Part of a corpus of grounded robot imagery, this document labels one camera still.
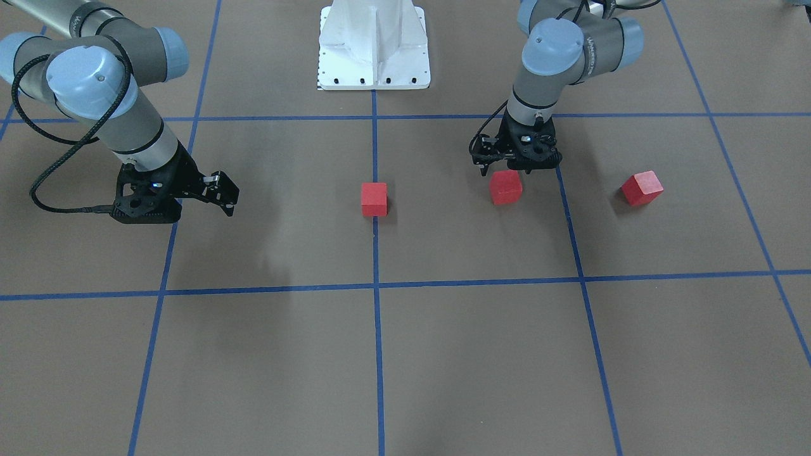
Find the red block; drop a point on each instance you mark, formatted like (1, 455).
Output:
(505, 187)
(374, 199)
(642, 188)

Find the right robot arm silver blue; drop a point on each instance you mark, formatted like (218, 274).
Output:
(87, 88)

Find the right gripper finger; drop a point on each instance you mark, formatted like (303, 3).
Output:
(220, 190)

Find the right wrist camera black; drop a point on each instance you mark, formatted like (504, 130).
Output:
(145, 197)

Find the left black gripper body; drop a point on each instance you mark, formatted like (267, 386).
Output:
(508, 140)

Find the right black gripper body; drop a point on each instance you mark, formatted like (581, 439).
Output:
(185, 172)

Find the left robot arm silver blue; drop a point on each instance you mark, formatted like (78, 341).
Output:
(568, 42)

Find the white central robot pedestal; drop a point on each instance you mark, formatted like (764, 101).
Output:
(373, 46)

